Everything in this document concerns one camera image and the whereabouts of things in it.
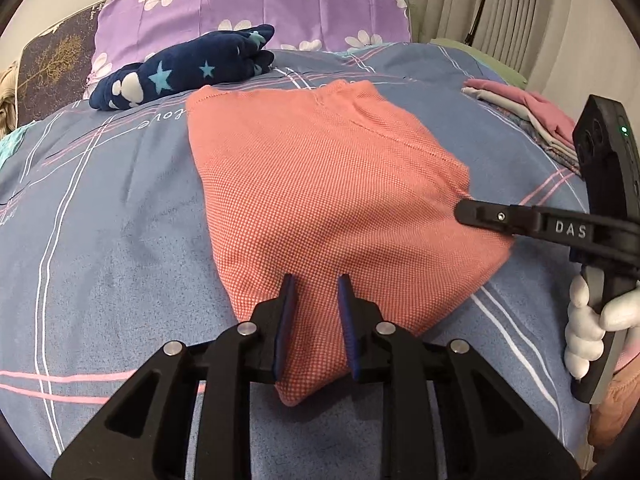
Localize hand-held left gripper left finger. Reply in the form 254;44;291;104
50;273;300;480

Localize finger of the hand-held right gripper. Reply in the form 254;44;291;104
454;199;541;239

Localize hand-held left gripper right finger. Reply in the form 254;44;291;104
337;274;583;480

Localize orange knit shirt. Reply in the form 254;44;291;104
185;79;516;407

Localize stack of folded clothes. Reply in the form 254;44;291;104
461;86;581;161

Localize person's right hand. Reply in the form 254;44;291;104
564;275;640;382

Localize patterned folded garment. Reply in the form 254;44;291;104
500;107;583;175

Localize pink folded garment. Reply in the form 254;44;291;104
464;77;576;146

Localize green mattress sheet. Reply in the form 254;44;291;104
430;37;528;86

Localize beige curtain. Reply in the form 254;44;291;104
415;0;616;96

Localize blue plaid bedsheet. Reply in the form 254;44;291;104
0;42;608;480

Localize person's peach clothing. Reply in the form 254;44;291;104
589;372;638;448

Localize navy star-print fleece garment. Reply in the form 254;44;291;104
89;24;276;111

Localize purple floral pillow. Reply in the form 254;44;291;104
86;0;412;86

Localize dark pillow with gold tree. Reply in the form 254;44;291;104
15;0;103;126

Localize beige plush cloth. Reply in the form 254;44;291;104
0;60;21;136

